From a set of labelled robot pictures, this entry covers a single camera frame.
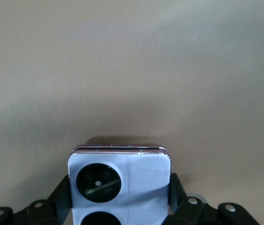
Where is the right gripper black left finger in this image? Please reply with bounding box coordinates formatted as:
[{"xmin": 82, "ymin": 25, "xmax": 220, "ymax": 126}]
[{"xmin": 0, "ymin": 174, "xmax": 73, "ymax": 225}]

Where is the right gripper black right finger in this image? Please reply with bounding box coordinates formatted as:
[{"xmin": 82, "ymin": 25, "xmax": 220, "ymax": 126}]
[{"xmin": 167, "ymin": 172, "xmax": 264, "ymax": 225}]

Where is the lilac folding phone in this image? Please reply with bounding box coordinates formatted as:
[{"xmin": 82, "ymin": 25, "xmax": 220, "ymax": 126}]
[{"xmin": 66, "ymin": 143, "xmax": 172, "ymax": 225}]

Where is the brown table mat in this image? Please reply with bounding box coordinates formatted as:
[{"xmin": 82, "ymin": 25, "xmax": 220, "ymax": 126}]
[{"xmin": 0, "ymin": 0, "xmax": 264, "ymax": 225}]

